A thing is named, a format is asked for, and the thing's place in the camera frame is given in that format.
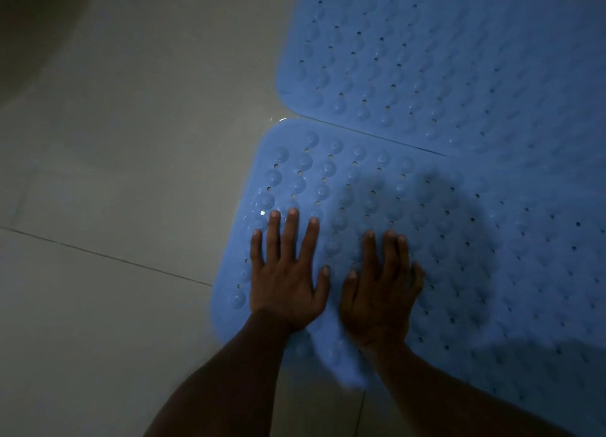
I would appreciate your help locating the person's left hand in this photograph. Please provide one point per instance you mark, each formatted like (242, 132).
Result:
(284, 285)

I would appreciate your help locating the person's right middle finger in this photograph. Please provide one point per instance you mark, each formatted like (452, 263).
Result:
(389, 254)

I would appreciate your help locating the person's left little finger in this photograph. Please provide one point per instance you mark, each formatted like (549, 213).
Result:
(256, 249)

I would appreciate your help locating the person's left thumb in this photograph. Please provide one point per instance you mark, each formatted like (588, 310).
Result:
(323, 285)

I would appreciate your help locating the person's right forearm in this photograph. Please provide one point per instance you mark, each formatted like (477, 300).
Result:
(440, 394)

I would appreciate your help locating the person's left forearm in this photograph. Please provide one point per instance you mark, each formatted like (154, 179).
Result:
(227, 380)

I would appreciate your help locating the person's left middle finger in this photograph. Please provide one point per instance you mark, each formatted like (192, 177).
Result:
(289, 233)

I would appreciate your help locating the person's right thumb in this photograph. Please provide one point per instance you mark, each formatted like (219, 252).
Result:
(348, 292)

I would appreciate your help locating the blue suction cup bath mat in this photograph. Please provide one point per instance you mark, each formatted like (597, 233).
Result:
(473, 261)
(449, 58)

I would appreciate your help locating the person's right hand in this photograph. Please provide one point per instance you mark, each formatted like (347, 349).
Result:
(376, 304)

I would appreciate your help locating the person's right little finger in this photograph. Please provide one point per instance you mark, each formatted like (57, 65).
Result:
(416, 280)

